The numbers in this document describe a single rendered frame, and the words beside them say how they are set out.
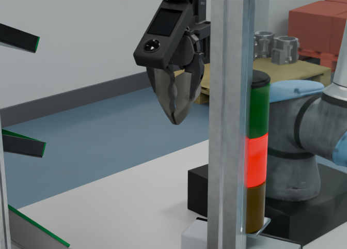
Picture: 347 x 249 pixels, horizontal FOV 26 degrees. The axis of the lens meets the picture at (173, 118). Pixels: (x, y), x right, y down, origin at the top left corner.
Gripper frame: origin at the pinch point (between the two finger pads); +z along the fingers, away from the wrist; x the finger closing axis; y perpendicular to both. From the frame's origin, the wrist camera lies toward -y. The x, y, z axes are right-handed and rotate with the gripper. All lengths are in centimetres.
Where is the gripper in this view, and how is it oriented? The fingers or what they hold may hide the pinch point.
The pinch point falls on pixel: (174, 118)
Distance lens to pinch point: 114.4
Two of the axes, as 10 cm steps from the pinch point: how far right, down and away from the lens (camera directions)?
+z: 0.0, 9.4, 3.4
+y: 4.6, -3.0, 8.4
